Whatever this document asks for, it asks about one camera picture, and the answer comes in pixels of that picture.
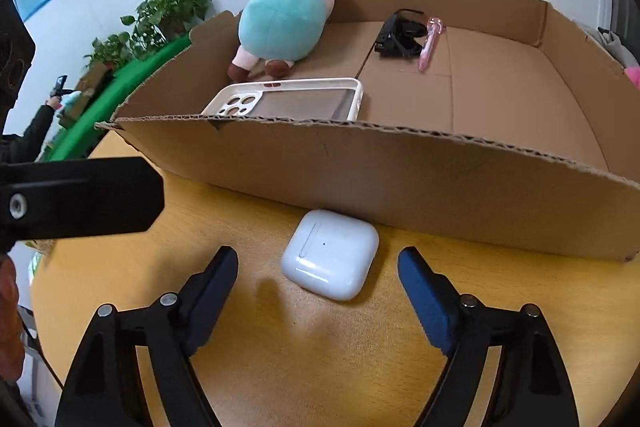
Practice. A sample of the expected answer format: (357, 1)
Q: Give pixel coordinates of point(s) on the white phone case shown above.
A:
(295, 99)

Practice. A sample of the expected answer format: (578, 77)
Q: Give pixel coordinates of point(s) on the green curved rail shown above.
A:
(105, 107)

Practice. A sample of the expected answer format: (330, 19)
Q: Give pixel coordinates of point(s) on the grey cloth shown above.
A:
(612, 44)

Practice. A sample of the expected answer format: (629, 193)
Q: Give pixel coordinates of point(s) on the white earbuds case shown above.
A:
(330, 254)

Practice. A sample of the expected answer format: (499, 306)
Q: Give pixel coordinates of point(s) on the pink pen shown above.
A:
(429, 44)

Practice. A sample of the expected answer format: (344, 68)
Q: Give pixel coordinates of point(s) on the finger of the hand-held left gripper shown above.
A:
(85, 199)

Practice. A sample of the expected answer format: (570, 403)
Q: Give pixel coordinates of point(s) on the large green potted plant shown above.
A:
(170, 12)

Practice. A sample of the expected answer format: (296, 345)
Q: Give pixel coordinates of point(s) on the pink cloth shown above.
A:
(633, 77)

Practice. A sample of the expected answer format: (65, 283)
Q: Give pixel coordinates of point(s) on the teal and pink plush toy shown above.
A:
(285, 22)

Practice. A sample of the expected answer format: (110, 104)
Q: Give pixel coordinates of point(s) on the brown cardboard box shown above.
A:
(400, 177)

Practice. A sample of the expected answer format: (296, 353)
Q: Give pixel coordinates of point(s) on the person's left hand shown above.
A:
(9, 322)

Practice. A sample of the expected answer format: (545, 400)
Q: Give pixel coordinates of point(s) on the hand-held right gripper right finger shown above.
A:
(422, 294)

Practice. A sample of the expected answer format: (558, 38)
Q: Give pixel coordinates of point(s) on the small green potted plant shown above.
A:
(110, 49)

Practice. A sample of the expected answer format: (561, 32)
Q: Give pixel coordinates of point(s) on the black folded glasses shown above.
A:
(397, 34)

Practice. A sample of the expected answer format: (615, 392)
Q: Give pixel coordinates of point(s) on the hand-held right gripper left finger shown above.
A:
(220, 279)

